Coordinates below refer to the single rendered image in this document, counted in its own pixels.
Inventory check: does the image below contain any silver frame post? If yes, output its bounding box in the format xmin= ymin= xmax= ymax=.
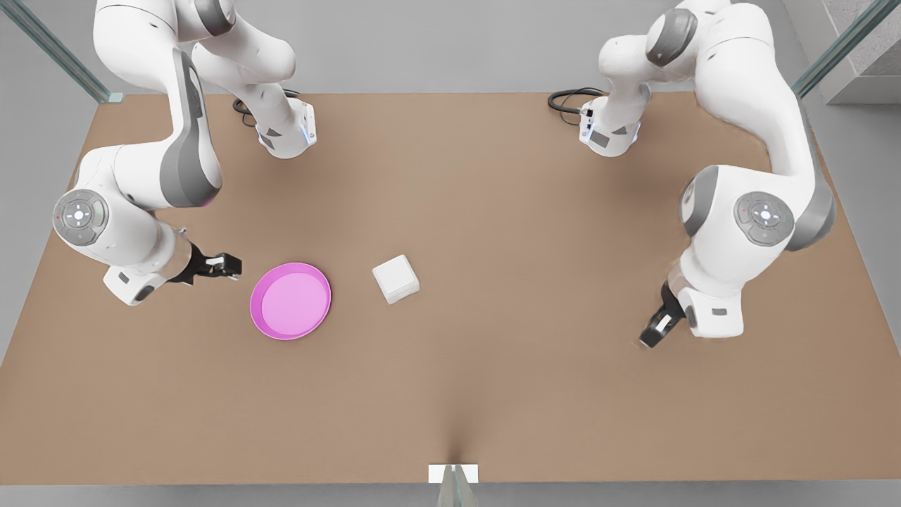
xmin=791 ymin=0 xmax=901 ymax=99
xmin=0 ymin=0 xmax=125 ymax=105
xmin=428 ymin=463 xmax=479 ymax=507

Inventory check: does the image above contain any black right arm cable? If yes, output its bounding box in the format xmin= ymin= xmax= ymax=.
xmin=232 ymin=89 xmax=302 ymax=129

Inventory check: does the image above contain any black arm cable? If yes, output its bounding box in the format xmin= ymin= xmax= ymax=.
xmin=232 ymin=89 xmax=302 ymax=129
xmin=548 ymin=87 xmax=607 ymax=127

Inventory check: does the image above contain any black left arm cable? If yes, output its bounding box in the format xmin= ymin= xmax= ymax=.
xmin=548 ymin=87 xmax=607 ymax=127

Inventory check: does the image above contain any white square box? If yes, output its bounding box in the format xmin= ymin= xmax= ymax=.
xmin=372 ymin=254 xmax=421 ymax=306

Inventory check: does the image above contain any pink round plate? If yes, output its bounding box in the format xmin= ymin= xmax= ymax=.
xmin=250 ymin=262 xmax=332 ymax=342

